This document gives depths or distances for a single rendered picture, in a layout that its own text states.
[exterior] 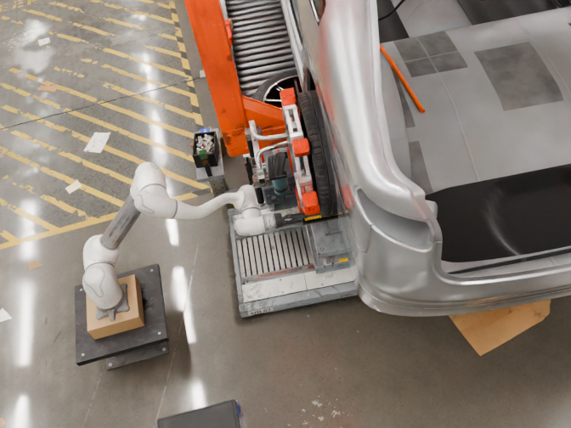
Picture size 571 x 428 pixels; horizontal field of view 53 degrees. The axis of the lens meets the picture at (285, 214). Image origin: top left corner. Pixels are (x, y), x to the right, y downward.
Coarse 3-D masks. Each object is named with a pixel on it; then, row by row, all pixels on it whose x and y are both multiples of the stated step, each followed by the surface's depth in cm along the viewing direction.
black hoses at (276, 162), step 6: (270, 156) 279; (276, 156) 277; (282, 156) 277; (270, 162) 277; (276, 162) 276; (282, 162) 276; (270, 168) 277; (276, 168) 277; (282, 168) 277; (270, 174) 278; (276, 174) 278; (282, 174) 278; (270, 180) 279
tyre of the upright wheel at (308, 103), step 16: (304, 96) 284; (304, 112) 276; (320, 112) 273; (320, 128) 270; (320, 144) 269; (320, 160) 269; (320, 176) 272; (320, 192) 277; (320, 208) 287; (336, 208) 287
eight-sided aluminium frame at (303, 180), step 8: (288, 112) 284; (296, 112) 284; (288, 120) 281; (296, 120) 280; (288, 128) 279; (296, 136) 274; (296, 160) 275; (304, 160) 275; (296, 176) 325; (304, 176) 276; (304, 184) 278; (312, 184) 278
